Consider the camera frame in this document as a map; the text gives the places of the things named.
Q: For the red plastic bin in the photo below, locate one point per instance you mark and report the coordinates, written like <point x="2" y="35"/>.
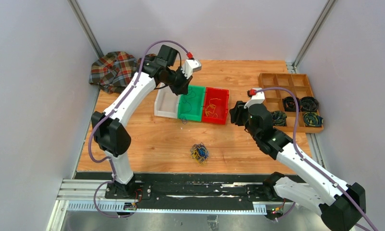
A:
<point x="215" y="108"/>

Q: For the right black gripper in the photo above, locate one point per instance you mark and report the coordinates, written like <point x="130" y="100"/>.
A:
<point x="236" y="112"/>

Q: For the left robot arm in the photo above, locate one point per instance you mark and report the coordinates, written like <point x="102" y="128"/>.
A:
<point x="109" y="127"/>

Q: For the left aluminium corner post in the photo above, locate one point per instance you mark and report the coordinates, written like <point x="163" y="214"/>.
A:
<point x="75" y="6"/>

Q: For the right aluminium corner post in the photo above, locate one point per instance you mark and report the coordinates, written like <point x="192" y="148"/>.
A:
<point x="313" y="33"/>

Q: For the cable ball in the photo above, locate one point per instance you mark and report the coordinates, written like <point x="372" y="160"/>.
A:
<point x="199" y="153"/>

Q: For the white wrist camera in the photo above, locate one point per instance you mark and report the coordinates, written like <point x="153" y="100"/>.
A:
<point x="190" y="66"/>
<point x="256" y="97"/>

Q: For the wooden compartment tray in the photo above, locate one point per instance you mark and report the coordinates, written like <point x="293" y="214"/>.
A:
<point x="292" y="103"/>

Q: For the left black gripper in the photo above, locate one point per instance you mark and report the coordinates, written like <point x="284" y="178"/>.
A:
<point x="179" y="90"/>

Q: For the green plastic bin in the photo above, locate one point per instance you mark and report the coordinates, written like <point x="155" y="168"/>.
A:
<point x="191" y="105"/>

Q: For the aluminium corner post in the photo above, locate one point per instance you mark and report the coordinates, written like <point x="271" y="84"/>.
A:
<point x="313" y="33"/>
<point x="75" y="6"/>

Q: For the aluminium frame rail front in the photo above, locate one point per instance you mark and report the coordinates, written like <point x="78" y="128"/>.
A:
<point x="77" y="209"/>

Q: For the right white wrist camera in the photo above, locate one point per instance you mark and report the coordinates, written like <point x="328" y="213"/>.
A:
<point x="256" y="97"/>

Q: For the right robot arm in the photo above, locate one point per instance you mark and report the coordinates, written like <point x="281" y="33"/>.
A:
<point x="339" y="204"/>

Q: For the plaid flannel shirt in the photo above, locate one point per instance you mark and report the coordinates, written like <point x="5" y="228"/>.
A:
<point x="113" y="72"/>

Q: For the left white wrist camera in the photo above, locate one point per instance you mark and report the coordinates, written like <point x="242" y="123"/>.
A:
<point x="190" y="66"/>

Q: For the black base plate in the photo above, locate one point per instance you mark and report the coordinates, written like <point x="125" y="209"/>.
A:
<point x="192" y="191"/>

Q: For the white plastic bin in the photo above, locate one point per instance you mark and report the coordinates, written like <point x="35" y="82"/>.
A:
<point x="166" y="103"/>

